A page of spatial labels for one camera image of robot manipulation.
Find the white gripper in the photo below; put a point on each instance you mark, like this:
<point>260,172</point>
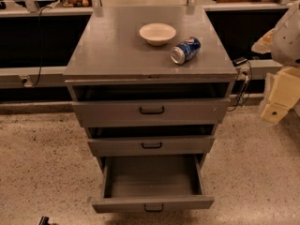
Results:
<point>288,44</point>

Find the grey bottom drawer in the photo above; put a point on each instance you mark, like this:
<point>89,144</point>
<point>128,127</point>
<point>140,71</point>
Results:
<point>152,184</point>

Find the grey middle drawer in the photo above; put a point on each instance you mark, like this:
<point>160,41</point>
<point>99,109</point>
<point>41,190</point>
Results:
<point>165,140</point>

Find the white ceramic bowl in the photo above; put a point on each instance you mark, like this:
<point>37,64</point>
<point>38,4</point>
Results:
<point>157,34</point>

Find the grey drawer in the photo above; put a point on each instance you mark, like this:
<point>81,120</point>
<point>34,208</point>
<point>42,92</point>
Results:
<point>165,140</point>
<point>137,108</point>
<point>152,184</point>

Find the blue Pepsi can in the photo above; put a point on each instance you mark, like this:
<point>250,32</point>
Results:
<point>185,50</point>

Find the grey drawer cabinet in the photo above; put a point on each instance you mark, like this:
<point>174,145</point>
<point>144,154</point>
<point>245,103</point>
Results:
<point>112,55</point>

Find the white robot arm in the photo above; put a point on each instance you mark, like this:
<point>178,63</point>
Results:
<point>283,42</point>

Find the black object on floor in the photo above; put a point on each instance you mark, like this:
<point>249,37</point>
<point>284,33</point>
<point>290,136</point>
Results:
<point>44,221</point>

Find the grey top drawer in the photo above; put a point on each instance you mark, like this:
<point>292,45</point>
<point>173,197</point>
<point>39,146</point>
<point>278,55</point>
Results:
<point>137,108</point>

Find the black power adapter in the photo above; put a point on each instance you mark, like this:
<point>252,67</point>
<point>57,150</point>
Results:
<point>239,61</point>

